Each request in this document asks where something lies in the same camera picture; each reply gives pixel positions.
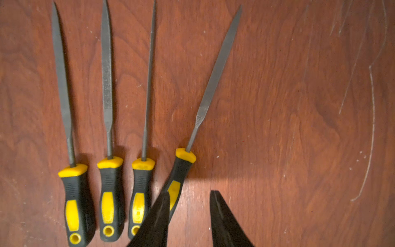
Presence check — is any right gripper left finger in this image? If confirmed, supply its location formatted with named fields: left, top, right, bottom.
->
left=127, top=191, right=170, bottom=247

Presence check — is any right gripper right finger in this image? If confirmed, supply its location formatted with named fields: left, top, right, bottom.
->
left=210, top=190, right=254, bottom=247

